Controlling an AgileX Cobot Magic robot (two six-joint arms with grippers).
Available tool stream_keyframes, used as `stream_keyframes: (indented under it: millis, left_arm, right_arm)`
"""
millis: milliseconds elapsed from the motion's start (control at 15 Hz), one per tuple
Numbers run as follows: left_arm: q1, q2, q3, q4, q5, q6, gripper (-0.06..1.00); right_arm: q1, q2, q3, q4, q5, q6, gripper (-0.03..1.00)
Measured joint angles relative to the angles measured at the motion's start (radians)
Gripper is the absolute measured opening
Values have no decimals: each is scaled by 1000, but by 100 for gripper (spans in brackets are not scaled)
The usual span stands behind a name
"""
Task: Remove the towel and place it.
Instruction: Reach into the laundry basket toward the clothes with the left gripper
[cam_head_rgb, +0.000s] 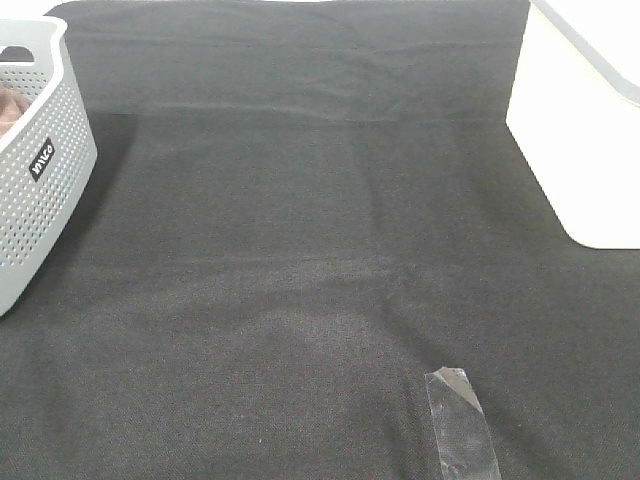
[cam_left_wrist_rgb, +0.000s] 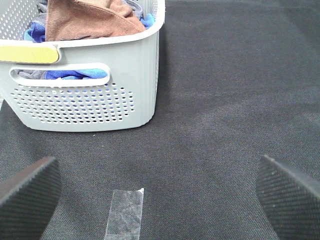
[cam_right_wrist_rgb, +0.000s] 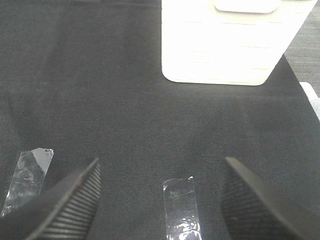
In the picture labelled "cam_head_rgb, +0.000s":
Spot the black table cloth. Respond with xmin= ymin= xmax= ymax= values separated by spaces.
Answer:
xmin=1 ymin=1 xmax=639 ymax=479

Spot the grey perforated laundry basket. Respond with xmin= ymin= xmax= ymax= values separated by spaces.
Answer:
xmin=1 ymin=16 xmax=97 ymax=312

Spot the brown towel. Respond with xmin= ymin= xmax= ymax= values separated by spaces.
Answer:
xmin=0 ymin=85 xmax=31 ymax=138

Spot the white plastic basket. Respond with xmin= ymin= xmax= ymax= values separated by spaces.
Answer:
xmin=506 ymin=1 xmax=639 ymax=249

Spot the clear tape strip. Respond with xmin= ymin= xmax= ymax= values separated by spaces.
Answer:
xmin=425 ymin=367 xmax=502 ymax=480

